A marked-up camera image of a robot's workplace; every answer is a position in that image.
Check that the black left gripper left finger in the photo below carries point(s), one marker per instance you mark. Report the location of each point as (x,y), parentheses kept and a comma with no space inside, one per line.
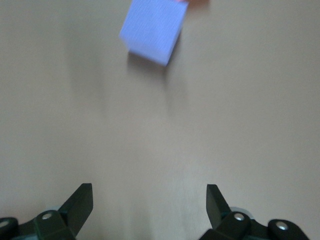
(72,215)

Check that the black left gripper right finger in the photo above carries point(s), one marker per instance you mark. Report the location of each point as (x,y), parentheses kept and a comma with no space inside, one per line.
(222,217)

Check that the brown table mat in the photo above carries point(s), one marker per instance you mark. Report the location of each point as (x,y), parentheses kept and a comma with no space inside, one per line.
(75,125)

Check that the purple foam cube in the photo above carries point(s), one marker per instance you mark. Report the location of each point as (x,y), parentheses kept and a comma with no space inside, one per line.
(152,30)

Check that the orange foam cube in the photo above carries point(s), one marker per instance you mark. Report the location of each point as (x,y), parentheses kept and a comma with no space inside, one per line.
(197,1)

